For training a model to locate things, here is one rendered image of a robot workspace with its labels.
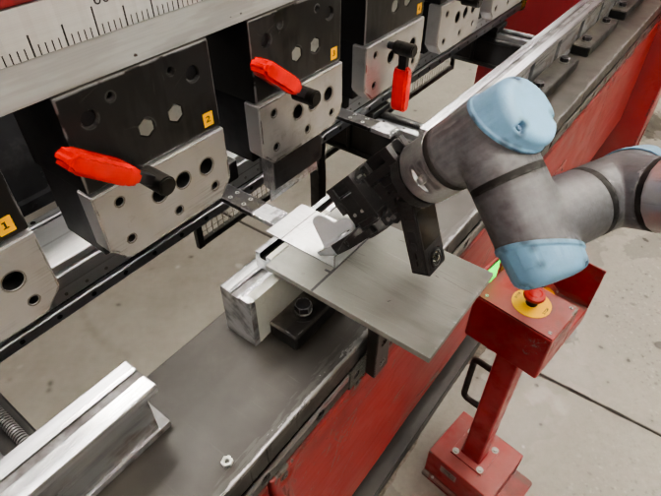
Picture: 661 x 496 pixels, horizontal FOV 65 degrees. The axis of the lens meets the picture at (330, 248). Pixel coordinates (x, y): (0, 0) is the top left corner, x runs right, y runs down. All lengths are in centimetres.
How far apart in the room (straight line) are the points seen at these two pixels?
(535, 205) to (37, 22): 42
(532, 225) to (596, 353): 161
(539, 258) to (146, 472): 52
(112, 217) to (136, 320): 162
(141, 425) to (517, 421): 134
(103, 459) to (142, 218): 32
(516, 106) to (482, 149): 5
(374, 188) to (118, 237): 30
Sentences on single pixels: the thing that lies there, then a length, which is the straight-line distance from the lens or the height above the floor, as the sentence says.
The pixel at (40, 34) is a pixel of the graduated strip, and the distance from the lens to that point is 42.
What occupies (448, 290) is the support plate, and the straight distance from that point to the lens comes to 72.
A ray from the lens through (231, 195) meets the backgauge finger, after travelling 87.
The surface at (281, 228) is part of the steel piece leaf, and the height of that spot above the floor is 100.
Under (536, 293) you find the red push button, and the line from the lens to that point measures 103.
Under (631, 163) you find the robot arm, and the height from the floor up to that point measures 123.
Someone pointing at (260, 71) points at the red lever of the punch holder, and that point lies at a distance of 52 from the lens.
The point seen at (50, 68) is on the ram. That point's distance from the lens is 43.
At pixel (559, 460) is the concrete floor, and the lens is 181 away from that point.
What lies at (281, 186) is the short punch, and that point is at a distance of 72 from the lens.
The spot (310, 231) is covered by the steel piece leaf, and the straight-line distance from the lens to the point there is 79.
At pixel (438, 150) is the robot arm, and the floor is 123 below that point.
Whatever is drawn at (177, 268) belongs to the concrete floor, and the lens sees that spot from 225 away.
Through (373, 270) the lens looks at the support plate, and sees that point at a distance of 73.
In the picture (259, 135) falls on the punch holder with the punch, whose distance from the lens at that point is 59.
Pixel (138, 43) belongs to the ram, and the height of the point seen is 135.
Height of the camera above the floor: 151
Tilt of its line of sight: 42 degrees down
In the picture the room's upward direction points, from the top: straight up
